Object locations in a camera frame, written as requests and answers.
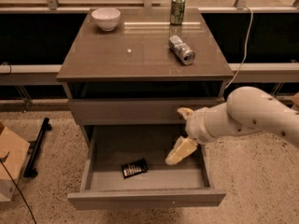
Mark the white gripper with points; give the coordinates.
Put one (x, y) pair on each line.
(196, 126)

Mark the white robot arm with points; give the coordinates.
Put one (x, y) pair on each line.
(247, 110)

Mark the closed grey top drawer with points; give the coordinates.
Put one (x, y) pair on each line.
(133, 111)

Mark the open grey middle drawer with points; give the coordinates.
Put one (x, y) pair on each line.
(186, 184)

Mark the grey drawer cabinet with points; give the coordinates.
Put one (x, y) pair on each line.
(135, 61)

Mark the silver lying soda can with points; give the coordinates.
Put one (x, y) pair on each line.
(181, 49)

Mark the cardboard box right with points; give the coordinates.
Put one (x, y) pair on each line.
(295, 100)

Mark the cardboard box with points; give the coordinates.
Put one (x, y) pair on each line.
(295, 100)
(13, 148)

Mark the green standing soda can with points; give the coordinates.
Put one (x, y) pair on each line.
(177, 12)

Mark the white ceramic bowl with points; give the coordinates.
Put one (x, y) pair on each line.
(106, 19)

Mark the black metal bar stand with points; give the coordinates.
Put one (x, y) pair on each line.
(30, 170)

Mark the cardboard box left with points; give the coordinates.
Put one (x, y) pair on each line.
(13, 148)

